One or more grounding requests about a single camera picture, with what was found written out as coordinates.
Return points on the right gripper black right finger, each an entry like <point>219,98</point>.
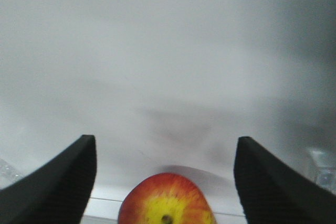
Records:
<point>272,192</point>

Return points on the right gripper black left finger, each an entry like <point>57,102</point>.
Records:
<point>58,192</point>

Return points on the red yellow apple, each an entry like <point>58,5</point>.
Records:
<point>166,198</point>

